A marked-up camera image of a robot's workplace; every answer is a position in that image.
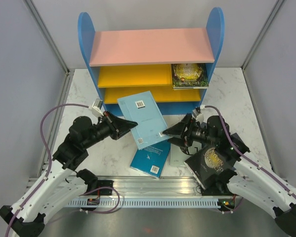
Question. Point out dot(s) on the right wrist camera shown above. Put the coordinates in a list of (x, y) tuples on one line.
[(197, 113)]

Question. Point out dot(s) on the yellow book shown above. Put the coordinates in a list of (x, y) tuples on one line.
[(183, 88)]

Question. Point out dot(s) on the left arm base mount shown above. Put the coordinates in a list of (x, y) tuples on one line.
[(99, 193)]

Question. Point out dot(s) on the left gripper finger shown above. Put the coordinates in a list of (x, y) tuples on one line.
[(119, 123), (117, 134)]

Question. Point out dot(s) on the pale grey Gatsby book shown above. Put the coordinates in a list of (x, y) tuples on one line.
[(177, 156)]

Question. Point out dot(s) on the light blue book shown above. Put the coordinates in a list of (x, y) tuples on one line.
[(142, 109)]

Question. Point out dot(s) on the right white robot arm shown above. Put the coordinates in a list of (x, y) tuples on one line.
[(254, 182)]

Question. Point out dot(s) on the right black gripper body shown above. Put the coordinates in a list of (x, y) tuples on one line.
[(199, 134)]

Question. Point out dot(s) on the bright blue book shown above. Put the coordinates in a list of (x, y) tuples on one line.
[(151, 160)]

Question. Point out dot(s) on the blue pink yellow bookshelf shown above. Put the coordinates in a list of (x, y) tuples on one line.
[(128, 62)]

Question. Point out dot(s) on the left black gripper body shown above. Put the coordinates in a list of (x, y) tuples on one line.
[(102, 130)]

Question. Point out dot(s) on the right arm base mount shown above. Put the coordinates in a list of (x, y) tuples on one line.
[(227, 201)]

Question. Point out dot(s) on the aluminium rail frame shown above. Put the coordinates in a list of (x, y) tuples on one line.
[(149, 187)]

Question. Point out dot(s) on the green Alice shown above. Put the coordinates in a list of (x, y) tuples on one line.
[(189, 75)]

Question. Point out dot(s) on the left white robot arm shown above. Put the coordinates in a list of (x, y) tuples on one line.
[(29, 215)]

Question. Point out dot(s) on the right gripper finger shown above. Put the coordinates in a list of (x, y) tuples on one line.
[(178, 129), (180, 142)]

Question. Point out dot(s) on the black Moon and Sixpence book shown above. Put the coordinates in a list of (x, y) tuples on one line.
[(208, 166)]

